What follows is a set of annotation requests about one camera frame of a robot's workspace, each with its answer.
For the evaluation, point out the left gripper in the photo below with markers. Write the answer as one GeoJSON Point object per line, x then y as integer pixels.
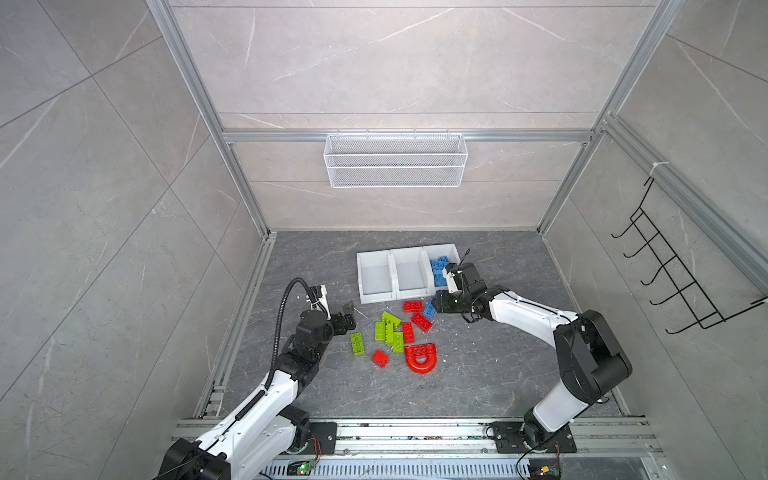
{"type": "Point", "coordinates": [342, 327]}

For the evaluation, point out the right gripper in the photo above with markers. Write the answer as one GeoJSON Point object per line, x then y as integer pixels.
{"type": "Point", "coordinates": [441, 304]}

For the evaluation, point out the white three-compartment bin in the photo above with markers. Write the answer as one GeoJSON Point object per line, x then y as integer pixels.
{"type": "Point", "coordinates": [400, 274]}

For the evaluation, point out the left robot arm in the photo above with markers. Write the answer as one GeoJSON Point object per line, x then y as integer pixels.
{"type": "Point", "coordinates": [266, 423]}

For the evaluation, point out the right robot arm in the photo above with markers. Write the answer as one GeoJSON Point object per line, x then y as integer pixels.
{"type": "Point", "coordinates": [591, 360]}

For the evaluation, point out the green lego brick cluster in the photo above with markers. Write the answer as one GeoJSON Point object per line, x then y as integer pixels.
{"type": "Point", "coordinates": [387, 330]}

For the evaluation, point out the red small lego brick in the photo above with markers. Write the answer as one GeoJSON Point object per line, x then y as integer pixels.
{"type": "Point", "coordinates": [380, 359]}

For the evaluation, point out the red lego brick angled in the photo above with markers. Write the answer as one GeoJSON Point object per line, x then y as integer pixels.
{"type": "Point", "coordinates": [423, 323]}

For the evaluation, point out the red lego brick top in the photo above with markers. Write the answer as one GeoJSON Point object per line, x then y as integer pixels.
{"type": "Point", "coordinates": [413, 306]}

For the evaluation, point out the red lego brick middle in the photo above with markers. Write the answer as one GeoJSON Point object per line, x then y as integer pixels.
{"type": "Point", "coordinates": [408, 333]}

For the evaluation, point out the red arch lego piece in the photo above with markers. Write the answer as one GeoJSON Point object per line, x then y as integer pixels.
{"type": "Point", "coordinates": [421, 359]}

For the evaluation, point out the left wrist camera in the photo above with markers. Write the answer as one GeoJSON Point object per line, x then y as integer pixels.
{"type": "Point", "coordinates": [318, 299]}

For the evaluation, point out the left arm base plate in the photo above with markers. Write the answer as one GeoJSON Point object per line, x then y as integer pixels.
{"type": "Point", "coordinates": [315, 439]}

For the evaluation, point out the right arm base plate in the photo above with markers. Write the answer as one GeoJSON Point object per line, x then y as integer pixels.
{"type": "Point", "coordinates": [518, 437]}

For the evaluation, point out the white wire mesh basket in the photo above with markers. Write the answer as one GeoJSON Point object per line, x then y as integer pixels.
{"type": "Point", "coordinates": [416, 160]}

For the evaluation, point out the aluminium rail frame front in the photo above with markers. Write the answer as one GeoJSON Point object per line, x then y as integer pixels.
{"type": "Point", "coordinates": [457, 448]}

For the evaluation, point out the black wire hook rack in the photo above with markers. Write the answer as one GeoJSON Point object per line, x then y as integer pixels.
{"type": "Point", "coordinates": [683, 282]}

